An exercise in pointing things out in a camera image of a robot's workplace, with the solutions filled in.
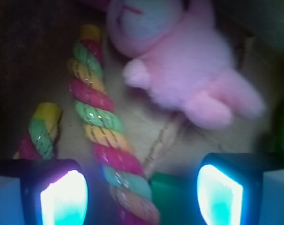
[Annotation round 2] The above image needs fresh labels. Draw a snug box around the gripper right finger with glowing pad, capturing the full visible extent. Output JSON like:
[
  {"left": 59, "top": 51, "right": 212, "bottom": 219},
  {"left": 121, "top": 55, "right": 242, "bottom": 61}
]
[{"left": 197, "top": 153, "right": 284, "bottom": 225}]

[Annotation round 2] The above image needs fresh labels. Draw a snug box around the green rectangular block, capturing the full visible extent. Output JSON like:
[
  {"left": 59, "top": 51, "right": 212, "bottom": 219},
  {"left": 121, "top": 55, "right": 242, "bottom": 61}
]
[{"left": 150, "top": 172, "right": 205, "bottom": 225}]

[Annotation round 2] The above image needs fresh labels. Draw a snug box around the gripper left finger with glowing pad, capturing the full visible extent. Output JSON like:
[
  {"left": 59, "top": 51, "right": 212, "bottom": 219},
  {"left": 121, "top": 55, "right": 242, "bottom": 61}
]
[{"left": 0, "top": 159, "right": 88, "bottom": 225}]

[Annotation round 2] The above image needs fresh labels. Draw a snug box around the multicolored twisted rope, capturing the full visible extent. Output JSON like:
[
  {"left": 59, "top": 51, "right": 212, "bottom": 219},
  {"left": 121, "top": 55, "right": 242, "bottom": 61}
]
[{"left": 13, "top": 24, "right": 160, "bottom": 225}]

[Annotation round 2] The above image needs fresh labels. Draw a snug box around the brown paper bag liner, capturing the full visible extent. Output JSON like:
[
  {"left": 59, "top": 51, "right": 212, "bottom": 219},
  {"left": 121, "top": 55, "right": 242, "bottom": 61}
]
[{"left": 0, "top": 0, "right": 284, "bottom": 176}]

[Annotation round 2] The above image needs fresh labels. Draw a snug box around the pink plush bunny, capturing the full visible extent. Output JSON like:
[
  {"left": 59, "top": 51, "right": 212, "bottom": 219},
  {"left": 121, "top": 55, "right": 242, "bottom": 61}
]
[{"left": 106, "top": 0, "right": 265, "bottom": 129}]

